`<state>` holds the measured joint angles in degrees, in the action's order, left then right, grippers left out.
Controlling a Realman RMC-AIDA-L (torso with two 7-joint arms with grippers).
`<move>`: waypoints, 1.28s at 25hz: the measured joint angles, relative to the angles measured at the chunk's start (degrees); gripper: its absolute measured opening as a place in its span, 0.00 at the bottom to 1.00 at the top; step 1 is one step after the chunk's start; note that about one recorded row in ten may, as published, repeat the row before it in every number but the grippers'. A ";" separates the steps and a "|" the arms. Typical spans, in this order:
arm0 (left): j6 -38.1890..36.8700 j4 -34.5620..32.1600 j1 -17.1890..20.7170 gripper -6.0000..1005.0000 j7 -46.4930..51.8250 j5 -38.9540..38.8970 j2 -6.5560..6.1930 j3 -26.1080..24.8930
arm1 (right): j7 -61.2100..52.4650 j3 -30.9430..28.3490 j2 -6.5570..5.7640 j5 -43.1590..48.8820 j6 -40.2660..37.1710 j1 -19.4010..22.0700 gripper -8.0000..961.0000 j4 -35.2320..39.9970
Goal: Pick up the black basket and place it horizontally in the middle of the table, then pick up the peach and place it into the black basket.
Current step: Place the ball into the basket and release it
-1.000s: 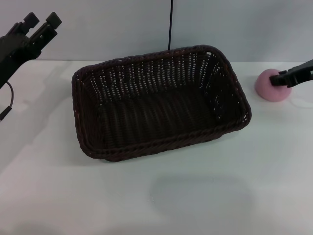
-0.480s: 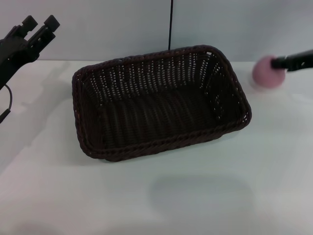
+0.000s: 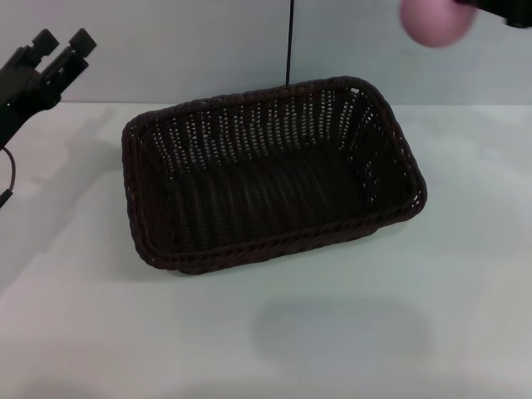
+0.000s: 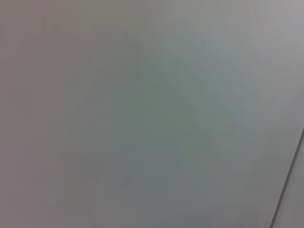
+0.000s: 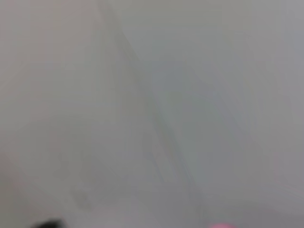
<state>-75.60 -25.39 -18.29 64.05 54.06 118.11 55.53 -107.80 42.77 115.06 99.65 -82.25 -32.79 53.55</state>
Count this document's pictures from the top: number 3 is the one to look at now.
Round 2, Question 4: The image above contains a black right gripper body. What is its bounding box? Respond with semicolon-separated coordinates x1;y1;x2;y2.
500;0;532;29

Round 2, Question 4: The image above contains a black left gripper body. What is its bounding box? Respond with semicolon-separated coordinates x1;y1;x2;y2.
0;57;91;147

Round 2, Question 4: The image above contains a pink peach toy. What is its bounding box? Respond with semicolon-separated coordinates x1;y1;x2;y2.
398;0;475;48

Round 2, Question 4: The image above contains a dark brown woven basket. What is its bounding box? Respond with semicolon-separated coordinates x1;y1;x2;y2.
121;75;428;276

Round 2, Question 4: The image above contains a thin dark arm cable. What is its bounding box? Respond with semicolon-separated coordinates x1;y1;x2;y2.
0;147;17;209

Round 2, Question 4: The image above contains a black vertical wall strip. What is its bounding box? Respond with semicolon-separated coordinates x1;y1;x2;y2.
284;0;295;86

